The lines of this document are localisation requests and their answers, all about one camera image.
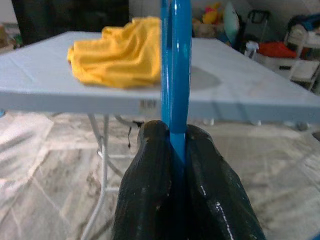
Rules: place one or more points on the red cloth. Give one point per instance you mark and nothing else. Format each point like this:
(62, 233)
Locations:
(275, 50)

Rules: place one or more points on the white low table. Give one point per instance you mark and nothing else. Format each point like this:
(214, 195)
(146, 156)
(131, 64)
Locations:
(275, 63)

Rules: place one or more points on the yellow cloth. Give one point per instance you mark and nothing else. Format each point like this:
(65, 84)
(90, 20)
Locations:
(117, 57)

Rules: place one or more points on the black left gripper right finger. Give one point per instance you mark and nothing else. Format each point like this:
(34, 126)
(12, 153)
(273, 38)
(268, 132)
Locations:
(215, 190)

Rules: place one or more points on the grey folding table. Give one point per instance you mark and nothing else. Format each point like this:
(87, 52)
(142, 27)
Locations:
(50, 97)

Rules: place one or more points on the blue plastic hanger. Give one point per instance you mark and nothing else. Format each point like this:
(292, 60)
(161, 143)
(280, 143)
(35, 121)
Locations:
(176, 75)

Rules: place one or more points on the black television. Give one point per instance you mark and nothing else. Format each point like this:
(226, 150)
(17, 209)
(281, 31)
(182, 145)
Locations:
(70, 17)

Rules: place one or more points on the yellow plush toy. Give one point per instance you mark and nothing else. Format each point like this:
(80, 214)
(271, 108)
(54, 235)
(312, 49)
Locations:
(212, 15)

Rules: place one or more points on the clear water bottle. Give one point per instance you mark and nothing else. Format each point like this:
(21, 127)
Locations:
(251, 50)

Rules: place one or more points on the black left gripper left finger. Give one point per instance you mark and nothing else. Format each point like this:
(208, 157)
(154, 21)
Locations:
(145, 187)

